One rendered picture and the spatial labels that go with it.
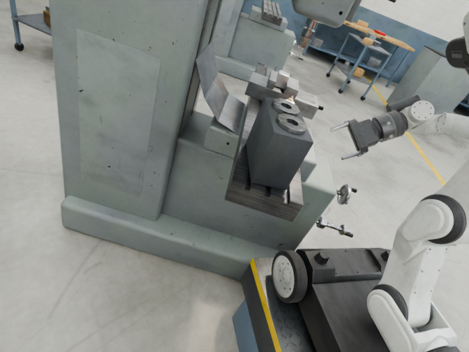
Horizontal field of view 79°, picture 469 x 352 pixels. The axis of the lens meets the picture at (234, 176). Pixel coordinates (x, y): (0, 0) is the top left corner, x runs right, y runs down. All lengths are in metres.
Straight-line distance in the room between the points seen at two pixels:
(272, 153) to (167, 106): 0.52
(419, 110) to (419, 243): 0.40
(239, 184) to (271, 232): 0.78
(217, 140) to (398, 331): 0.93
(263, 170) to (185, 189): 0.70
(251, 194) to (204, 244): 0.75
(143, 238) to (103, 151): 0.50
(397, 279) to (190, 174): 0.94
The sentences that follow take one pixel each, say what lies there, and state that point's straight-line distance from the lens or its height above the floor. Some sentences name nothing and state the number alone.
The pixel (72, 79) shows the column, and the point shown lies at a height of 0.85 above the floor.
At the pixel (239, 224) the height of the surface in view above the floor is 0.31.
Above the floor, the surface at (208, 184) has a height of 0.51.
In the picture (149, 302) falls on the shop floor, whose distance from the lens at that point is 1.59.
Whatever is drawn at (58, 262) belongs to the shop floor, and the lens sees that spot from 1.71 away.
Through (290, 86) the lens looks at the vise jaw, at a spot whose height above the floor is 1.01.
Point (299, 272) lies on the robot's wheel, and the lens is 1.16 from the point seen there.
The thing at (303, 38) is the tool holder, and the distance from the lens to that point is 1.24.
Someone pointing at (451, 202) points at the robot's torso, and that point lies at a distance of 1.00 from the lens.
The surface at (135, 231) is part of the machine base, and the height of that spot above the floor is 0.17.
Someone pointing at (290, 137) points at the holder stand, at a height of 1.09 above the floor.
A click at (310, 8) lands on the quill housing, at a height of 1.34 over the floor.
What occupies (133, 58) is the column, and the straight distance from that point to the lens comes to 1.15.
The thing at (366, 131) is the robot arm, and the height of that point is 1.10.
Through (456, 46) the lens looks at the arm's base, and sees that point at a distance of 1.24.
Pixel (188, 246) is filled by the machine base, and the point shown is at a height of 0.18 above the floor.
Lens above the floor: 1.43
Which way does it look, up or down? 37 degrees down
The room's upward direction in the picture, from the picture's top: 22 degrees clockwise
